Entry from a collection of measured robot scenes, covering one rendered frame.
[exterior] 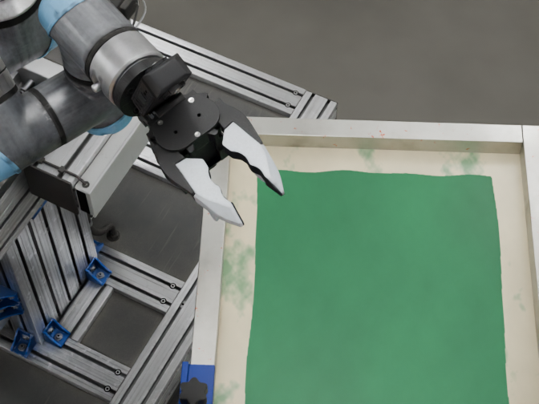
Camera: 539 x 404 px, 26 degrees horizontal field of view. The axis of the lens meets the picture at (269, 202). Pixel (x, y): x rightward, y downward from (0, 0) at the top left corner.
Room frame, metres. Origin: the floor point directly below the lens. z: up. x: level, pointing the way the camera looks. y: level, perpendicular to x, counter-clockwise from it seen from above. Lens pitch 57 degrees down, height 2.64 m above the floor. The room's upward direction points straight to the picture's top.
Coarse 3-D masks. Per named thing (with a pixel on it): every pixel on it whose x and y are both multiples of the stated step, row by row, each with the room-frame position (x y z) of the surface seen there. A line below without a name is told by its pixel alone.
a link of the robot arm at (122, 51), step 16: (128, 32) 0.82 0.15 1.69; (112, 48) 0.80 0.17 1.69; (128, 48) 0.80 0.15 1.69; (144, 48) 0.80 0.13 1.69; (96, 64) 0.79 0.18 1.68; (112, 64) 0.78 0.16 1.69; (128, 64) 0.78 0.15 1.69; (96, 80) 0.79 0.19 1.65; (112, 80) 0.77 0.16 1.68; (112, 96) 0.76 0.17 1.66
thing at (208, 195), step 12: (180, 168) 0.66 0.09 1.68; (192, 168) 0.66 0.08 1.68; (204, 168) 0.65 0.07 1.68; (192, 180) 0.64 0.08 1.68; (204, 180) 0.64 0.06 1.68; (204, 192) 0.63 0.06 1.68; (216, 192) 0.63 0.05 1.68; (204, 204) 0.62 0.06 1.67; (216, 204) 0.61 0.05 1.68; (228, 204) 0.61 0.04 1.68; (216, 216) 0.62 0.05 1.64; (228, 216) 0.60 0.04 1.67; (240, 216) 0.60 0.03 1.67
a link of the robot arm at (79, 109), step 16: (48, 80) 0.84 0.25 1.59; (64, 80) 0.83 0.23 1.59; (80, 80) 0.82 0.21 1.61; (48, 96) 0.81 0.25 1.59; (64, 96) 0.81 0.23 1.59; (80, 96) 0.82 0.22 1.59; (96, 96) 0.82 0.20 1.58; (64, 112) 0.80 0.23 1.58; (80, 112) 0.80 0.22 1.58; (96, 112) 0.81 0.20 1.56; (112, 112) 0.82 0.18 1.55; (64, 128) 0.78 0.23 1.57; (80, 128) 0.79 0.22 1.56; (96, 128) 0.82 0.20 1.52; (112, 128) 0.82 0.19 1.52
